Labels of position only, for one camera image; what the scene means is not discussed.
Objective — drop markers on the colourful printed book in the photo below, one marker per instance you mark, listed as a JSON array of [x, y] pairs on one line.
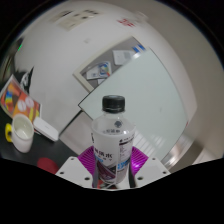
[[16, 98]]

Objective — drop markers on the white light switch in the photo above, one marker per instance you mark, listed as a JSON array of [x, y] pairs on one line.
[[87, 40]]

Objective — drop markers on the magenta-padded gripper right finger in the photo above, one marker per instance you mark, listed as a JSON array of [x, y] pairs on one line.
[[150, 168]]

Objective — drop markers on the small white wall poster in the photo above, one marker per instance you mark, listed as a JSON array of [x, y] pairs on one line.
[[60, 15]]

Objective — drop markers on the clear bottle with black cap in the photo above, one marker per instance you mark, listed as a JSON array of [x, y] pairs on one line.
[[113, 140]]

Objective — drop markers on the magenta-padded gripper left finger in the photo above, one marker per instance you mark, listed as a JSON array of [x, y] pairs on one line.
[[75, 168]]

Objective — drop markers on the flat white case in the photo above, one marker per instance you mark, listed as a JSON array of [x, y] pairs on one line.
[[46, 129]]

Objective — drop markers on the flat round red coaster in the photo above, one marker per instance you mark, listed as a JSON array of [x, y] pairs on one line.
[[47, 165]]

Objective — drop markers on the large whiteboard on stand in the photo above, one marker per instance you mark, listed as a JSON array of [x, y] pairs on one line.
[[143, 96]]

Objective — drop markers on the large white wall poster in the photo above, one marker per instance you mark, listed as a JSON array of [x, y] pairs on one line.
[[78, 20]]

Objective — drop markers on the grey notice board with papers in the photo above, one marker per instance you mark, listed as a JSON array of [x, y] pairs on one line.
[[103, 66]]

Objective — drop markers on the red wall floor sign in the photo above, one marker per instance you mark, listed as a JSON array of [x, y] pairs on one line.
[[126, 21]]

